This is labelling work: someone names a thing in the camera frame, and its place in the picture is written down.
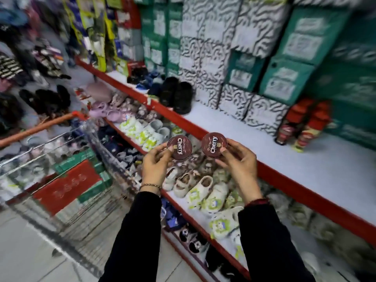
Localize person's left hand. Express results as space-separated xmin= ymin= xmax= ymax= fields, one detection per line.
xmin=142 ymin=143 xmax=174 ymax=190

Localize person's right hand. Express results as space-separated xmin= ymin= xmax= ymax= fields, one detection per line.
xmin=215 ymin=139 xmax=263 ymax=205

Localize round brown shoe polish tin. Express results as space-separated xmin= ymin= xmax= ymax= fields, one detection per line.
xmin=201 ymin=132 xmax=228 ymax=158
xmin=166 ymin=135 xmax=193 ymax=161

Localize person's left forearm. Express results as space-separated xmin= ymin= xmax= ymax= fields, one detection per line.
xmin=98 ymin=191 xmax=163 ymax=282

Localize person's right forearm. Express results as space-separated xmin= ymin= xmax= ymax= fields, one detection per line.
xmin=237 ymin=200 xmax=316 ymax=282

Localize row of cartoon print clogs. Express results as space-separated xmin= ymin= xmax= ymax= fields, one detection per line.
xmin=162 ymin=167 xmax=246 ymax=260

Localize row of white green clogs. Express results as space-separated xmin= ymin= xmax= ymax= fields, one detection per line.
xmin=119 ymin=116 xmax=171 ymax=152

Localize red wrist band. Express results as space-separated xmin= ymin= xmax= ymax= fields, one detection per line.
xmin=245 ymin=197 xmax=270 ymax=208

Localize black shoe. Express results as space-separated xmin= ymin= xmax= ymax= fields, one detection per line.
xmin=160 ymin=76 xmax=179 ymax=108
xmin=173 ymin=81 xmax=194 ymax=115

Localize group of pink clogs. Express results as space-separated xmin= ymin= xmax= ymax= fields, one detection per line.
xmin=88 ymin=94 xmax=133 ymax=124

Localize green cardboard box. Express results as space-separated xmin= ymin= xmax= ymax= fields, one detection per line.
xmin=54 ymin=148 xmax=96 ymax=175
xmin=77 ymin=170 xmax=114 ymax=203

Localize red-capped shoe polish bottle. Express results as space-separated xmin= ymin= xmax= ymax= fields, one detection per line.
xmin=292 ymin=101 xmax=333 ymax=153
xmin=274 ymin=98 xmax=314 ymax=146

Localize row of dark children's shoes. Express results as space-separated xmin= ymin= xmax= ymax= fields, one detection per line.
xmin=161 ymin=200 xmax=247 ymax=282

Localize blue children's shoes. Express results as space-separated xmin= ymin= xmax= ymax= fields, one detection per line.
xmin=127 ymin=66 xmax=164 ymax=92

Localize red-edged white shelf board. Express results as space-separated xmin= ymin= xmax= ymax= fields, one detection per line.
xmin=75 ymin=57 xmax=376 ymax=247

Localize red cardboard box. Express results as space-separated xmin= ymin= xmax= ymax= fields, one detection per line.
xmin=32 ymin=159 xmax=102 ymax=216

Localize row of pale shoes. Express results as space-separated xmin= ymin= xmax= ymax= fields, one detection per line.
xmin=258 ymin=179 xmax=376 ymax=282

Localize stack of zebra print boxes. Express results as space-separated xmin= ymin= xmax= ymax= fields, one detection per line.
xmin=177 ymin=0 xmax=292 ymax=135

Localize stack of green shoe boxes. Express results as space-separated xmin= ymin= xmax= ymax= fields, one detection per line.
xmin=225 ymin=6 xmax=376 ymax=151
xmin=139 ymin=0 xmax=184 ymax=78

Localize stack of red grey boxes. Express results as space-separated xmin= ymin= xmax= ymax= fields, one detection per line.
xmin=115 ymin=0 xmax=145 ymax=62

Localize hanging yellow blue packets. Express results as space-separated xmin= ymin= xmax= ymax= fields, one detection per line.
xmin=62 ymin=0 xmax=118 ymax=73

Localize beaded wrist bracelet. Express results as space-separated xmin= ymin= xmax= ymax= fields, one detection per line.
xmin=139 ymin=183 xmax=163 ymax=193

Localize wire shopping cart orange handle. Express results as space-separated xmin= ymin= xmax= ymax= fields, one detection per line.
xmin=0 ymin=111 xmax=142 ymax=277

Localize wall display of slippers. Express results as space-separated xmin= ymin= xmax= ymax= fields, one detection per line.
xmin=0 ymin=0 xmax=73 ymax=136

